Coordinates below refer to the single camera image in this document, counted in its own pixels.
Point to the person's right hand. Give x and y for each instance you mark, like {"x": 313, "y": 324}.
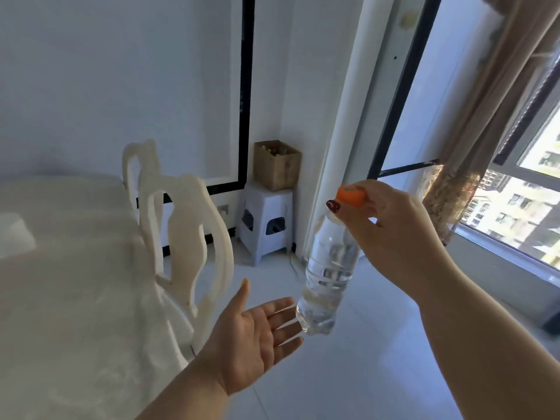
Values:
{"x": 402, "y": 240}

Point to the person's left hand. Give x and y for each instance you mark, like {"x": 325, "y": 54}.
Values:
{"x": 245, "y": 345}

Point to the person's left thumb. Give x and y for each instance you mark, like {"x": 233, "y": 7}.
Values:
{"x": 240, "y": 301}

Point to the person's right thumb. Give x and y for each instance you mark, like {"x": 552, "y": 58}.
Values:
{"x": 343, "y": 218}

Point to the person's left middle finger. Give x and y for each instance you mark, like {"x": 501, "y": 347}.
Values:
{"x": 288, "y": 326}

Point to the clear water bottle orange cap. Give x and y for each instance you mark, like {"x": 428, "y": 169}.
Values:
{"x": 328, "y": 266}

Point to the person's left forearm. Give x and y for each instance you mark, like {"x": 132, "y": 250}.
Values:
{"x": 183, "y": 395}

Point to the person's right forearm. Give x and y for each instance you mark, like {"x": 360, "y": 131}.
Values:
{"x": 494, "y": 345}

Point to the white carved dining chair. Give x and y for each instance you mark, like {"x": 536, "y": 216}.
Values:
{"x": 192, "y": 258}
{"x": 131, "y": 170}

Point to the white plastic stool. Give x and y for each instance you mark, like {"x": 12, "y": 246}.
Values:
{"x": 267, "y": 209}

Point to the brown cardboard box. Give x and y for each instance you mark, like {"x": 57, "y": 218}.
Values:
{"x": 278, "y": 166}

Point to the white tablecloth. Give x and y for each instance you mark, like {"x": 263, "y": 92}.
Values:
{"x": 78, "y": 301}

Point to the brown patterned curtain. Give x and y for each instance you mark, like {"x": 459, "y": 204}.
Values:
{"x": 477, "y": 126}

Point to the buildings outside window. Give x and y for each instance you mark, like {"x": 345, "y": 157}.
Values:
{"x": 520, "y": 209}

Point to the grey framed window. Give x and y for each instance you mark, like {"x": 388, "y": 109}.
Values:
{"x": 525, "y": 170}

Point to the white folded cloth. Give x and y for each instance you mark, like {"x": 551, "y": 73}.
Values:
{"x": 13, "y": 236}

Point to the black metal door frame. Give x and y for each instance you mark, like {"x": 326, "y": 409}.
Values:
{"x": 402, "y": 91}

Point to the black framed wall panel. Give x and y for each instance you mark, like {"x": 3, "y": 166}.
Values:
{"x": 246, "y": 83}

